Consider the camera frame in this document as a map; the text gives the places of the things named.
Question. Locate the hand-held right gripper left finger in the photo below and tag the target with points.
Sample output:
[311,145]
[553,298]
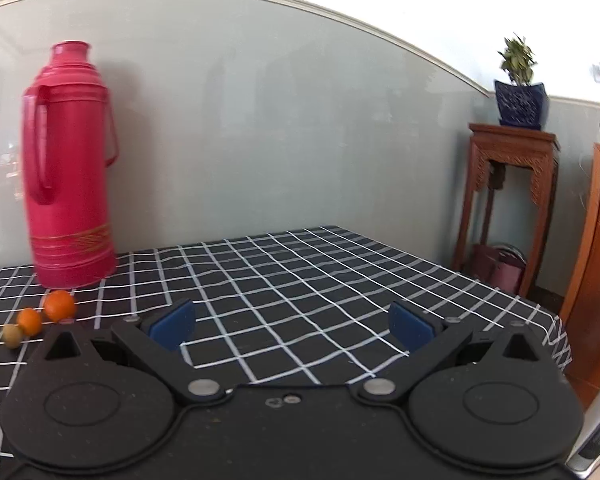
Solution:
[172,327]

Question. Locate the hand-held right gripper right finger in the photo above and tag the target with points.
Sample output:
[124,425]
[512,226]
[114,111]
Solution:
[411,327]

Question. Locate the large round orange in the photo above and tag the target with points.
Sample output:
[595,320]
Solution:
[59,306]

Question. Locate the small round orange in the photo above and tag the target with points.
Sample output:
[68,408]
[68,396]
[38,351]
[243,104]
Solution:
[30,321]

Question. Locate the small green-brown fruit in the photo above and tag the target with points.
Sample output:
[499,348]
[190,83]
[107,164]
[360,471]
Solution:
[13,335]

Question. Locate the pink bag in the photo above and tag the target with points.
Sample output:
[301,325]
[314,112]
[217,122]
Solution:
[500,265]

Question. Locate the black white checked tablecloth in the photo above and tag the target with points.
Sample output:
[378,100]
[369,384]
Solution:
[290,280]

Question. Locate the red thermos flask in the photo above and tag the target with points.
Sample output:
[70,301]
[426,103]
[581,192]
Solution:
[67,170]

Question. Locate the carved wooden plant stand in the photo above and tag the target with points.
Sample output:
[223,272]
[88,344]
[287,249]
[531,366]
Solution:
[510,160]

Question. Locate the wooden cabinet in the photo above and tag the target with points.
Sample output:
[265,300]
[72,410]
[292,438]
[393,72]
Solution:
[597,260]

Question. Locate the blue patterned flower pot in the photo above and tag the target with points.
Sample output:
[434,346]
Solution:
[521,102]

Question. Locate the green potted plant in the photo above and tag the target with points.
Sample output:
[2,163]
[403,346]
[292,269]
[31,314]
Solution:
[517,60]

